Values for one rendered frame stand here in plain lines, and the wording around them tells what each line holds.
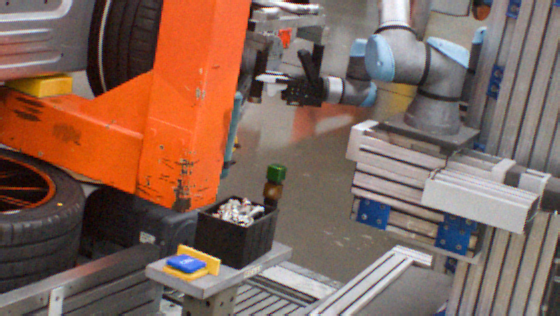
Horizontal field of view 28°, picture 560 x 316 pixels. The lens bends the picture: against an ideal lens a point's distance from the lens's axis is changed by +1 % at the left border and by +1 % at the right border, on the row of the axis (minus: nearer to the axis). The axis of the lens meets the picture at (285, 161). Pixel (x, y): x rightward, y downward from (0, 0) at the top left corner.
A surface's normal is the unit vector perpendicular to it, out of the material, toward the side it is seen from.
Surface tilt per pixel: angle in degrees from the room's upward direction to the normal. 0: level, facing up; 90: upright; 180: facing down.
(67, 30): 90
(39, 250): 90
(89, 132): 90
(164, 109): 90
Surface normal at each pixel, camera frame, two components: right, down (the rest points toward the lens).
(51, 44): 0.85, 0.29
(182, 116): -0.50, 0.15
